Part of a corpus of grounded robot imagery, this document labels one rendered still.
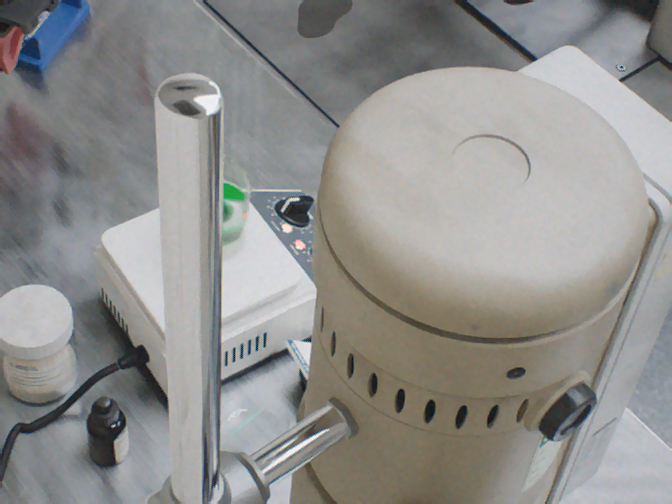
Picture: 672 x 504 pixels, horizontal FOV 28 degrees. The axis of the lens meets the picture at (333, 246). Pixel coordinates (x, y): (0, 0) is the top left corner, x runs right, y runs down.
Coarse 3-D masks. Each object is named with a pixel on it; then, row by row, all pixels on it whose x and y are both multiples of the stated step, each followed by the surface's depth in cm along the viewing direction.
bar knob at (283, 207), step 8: (280, 200) 114; (288, 200) 112; (296, 200) 113; (304, 200) 113; (312, 200) 114; (280, 208) 113; (288, 208) 112; (296, 208) 113; (304, 208) 114; (280, 216) 113; (288, 216) 113; (296, 216) 113; (304, 216) 114; (296, 224) 113; (304, 224) 113
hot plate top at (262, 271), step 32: (128, 224) 107; (256, 224) 108; (128, 256) 105; (160, 256) 105; (256, 256) 106; (288, 256) 106; (160, 288) 103; (224, 288) 104; (256, 288) 104; (288, 288) 104; (160, 320) 101; (224, 320) 102
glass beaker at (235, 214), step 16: (224, 160) 103; (240, 160) 103; (224, 176) 105; (240, 176) 104; (224, 208) 101; (240, 208) 101; (224, 224) 102; (240, 224) 103; (224, 240) 103; (240, 240) 105; (224, 256) 105
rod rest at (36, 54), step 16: (64, 0) 134; (80, 0) 133; (48, 16) 133; (64, 16) 133; (80, 16) 133; (48, 32) 131; (64, 32) 132; (32, 48) 128; (48, 48) 130; (32, 64) 129
